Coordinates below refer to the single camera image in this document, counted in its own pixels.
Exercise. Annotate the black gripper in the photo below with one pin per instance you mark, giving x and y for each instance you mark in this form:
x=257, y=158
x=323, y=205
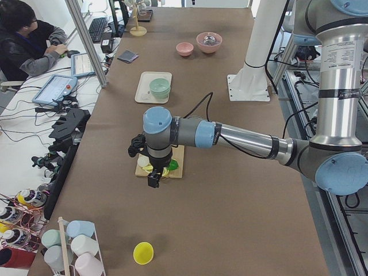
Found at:
x=158, y=163

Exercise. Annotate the small pink bowl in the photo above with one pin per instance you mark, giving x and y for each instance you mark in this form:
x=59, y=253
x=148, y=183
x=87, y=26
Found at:
x=185, y=49

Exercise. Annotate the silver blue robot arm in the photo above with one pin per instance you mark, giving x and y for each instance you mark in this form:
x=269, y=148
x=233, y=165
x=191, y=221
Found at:
x=332, y=157

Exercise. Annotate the large pink bowl with ice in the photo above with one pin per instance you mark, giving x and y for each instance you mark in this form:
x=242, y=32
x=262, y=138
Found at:
x=205, y=48

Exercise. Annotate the lemon slice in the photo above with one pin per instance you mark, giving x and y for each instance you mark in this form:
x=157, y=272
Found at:
x=149, y=169

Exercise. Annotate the green lime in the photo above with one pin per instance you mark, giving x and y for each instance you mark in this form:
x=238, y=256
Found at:
x=173, y=165

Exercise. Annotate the wooden cutting board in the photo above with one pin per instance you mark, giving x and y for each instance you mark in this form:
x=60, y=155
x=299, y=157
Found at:
x=174, y=170

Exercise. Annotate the yellow plastic cup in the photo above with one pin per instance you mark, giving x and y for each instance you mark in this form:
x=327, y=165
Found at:
x=143, y=253

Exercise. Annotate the cream rabbit tray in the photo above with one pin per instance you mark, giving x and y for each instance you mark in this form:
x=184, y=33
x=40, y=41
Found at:
x=143, y=95

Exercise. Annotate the cup rack with pastel cups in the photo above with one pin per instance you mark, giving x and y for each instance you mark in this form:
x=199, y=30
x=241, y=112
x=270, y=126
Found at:
x=73, y=249

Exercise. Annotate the grey folded cloth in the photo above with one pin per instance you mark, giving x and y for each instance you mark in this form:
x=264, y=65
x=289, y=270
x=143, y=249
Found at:
x=128, y=56

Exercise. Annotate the blue teach pendant tablet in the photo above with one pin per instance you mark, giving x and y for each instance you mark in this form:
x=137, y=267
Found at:
x=55, y=89

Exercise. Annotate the wooden mug tree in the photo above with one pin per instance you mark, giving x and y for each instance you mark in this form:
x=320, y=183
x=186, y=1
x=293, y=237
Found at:
x=136, y=6

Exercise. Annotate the black keyboard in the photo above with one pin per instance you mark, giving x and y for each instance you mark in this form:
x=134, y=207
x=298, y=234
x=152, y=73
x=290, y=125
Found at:
x=96, y=29

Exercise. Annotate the seated person in black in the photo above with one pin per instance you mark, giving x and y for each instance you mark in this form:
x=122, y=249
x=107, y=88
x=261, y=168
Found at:
x=29, y=47

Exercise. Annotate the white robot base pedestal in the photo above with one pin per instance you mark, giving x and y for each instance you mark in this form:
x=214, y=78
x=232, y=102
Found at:
x=250, y=83

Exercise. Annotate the aluminium frame post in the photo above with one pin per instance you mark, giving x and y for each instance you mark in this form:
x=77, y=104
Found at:
x=76, y=15

